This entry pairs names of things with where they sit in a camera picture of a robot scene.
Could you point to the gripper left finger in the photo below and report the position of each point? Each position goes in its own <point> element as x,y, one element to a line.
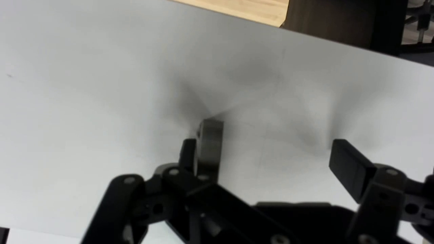
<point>118,206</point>

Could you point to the dark brown wooden cabinet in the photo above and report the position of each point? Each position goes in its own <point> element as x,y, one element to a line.
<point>332,20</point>

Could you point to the office chair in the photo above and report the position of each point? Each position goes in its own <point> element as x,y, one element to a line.
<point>420,27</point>

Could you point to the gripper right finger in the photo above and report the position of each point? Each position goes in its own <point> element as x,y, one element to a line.
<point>352,169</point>

